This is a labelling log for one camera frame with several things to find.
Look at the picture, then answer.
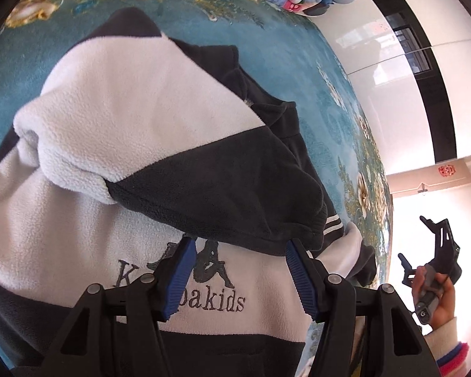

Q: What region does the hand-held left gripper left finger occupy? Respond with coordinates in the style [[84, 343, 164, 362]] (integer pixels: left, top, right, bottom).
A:
[[43, 238, 199, 377]]

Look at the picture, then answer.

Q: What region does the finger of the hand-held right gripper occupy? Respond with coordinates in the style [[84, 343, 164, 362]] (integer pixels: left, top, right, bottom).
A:
[[398, 254, 417, 288], [419, 215, 462, 265]]

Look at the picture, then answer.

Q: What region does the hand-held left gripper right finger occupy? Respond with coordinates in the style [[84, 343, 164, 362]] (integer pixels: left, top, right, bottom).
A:
[[286, 239, 442, 377]]

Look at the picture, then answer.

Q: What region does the black and white fleece jacket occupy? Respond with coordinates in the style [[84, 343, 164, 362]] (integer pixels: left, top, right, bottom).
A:
[[0, 7, 377, 377]]

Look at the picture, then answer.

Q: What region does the person's right forearm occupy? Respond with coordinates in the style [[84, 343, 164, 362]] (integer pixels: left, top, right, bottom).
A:
[[423, 316, 471, 377]]

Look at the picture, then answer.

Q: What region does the person's right hand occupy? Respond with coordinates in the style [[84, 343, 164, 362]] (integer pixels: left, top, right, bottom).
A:
[[411, 265, 456, 330]]

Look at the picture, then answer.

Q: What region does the white door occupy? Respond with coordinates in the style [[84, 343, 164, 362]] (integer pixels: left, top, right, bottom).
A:
[[387, 157, 471, 221]]

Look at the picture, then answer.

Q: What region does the white glossy wardrobe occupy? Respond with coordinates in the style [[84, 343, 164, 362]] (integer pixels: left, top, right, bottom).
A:
[[310, 0, 471, 175]]

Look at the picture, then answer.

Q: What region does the teal floral blanket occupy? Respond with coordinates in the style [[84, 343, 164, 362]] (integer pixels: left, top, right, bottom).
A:
[[0, 0, 395, 377]]

